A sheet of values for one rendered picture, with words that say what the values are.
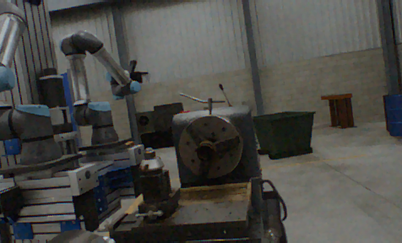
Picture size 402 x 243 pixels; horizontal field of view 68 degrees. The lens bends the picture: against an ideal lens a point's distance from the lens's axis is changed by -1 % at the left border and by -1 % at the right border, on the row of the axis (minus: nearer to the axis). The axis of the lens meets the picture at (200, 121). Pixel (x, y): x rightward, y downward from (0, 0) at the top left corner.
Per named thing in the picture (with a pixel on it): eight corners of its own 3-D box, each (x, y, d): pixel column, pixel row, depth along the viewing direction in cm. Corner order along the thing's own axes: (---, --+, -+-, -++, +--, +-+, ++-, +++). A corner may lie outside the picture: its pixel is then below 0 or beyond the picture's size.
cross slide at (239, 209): (127, 221, 104) (126, 208, 104) (251, 213, 96) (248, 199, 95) (104, 244, 88) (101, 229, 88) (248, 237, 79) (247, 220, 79)
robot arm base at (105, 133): (85, 146, 162) (83, 127, 162) (100, 142, 177) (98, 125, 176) (111, 143, 159) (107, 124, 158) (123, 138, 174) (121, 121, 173)
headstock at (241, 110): (197, 162, 227) (189, 111, 225) (260, 155, 218) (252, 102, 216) (175, 185, 169) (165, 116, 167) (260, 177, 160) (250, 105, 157)
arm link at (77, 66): (86, 126, 166) (70, 29, 163) (71, 128, 174) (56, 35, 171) (104, 123, 176) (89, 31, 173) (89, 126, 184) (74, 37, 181)
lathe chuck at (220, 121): (184, 173, 161) (181, 115, 158) (243, 174, 155) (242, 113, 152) (180, 177, 152) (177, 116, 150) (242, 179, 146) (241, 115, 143)
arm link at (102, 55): (92, 20, 162) (144, 84, 191) (79, 25, 168) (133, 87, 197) (80, 33, 155) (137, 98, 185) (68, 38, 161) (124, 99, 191)
